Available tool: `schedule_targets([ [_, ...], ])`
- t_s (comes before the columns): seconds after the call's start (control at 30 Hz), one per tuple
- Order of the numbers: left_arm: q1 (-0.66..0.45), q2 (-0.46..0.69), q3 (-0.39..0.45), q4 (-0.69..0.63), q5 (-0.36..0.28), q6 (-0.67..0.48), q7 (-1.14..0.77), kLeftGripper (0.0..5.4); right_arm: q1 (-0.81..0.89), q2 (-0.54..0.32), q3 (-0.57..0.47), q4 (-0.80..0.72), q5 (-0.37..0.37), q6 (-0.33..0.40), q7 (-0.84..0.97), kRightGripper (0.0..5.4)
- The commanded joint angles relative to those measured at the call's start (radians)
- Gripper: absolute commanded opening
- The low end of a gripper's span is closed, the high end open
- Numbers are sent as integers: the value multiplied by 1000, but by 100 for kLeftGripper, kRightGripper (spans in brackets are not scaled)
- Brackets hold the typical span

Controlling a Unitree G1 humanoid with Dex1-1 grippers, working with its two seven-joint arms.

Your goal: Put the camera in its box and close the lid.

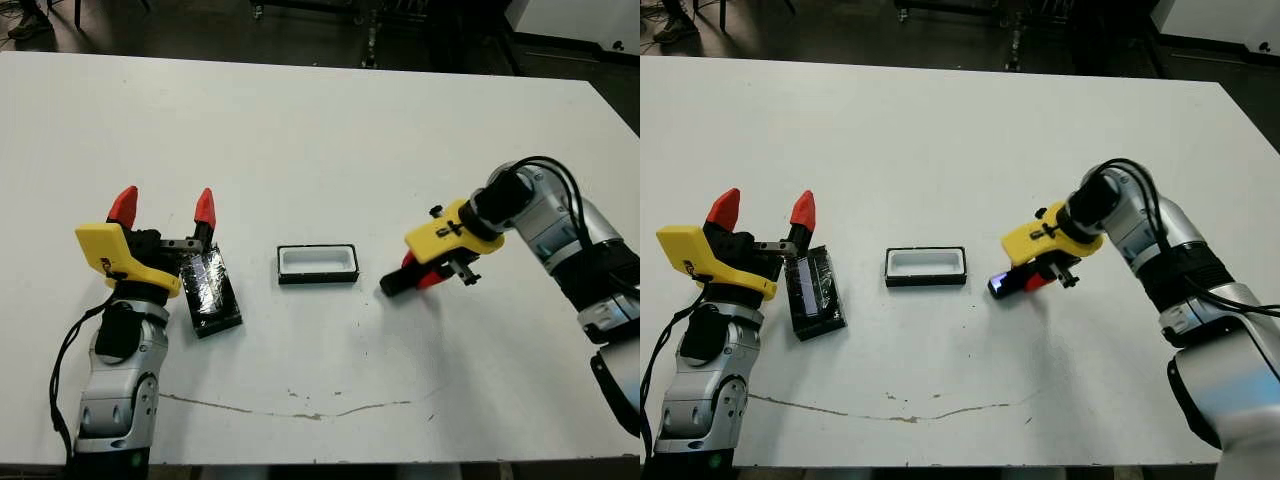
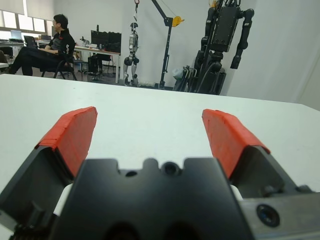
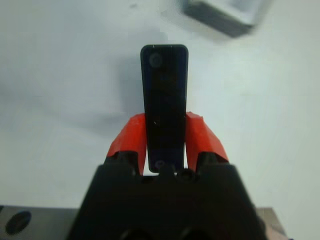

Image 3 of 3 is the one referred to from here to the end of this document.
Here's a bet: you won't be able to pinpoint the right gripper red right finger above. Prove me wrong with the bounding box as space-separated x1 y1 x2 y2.
184 111 229 174

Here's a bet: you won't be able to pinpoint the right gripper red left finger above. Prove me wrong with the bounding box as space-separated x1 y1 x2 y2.
109 112 148 176

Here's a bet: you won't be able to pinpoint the slim black camera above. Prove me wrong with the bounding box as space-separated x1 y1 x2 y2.
139 44 190 174

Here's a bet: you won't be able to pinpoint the black box base white lining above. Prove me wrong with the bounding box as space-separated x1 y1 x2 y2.
178 0 261 39

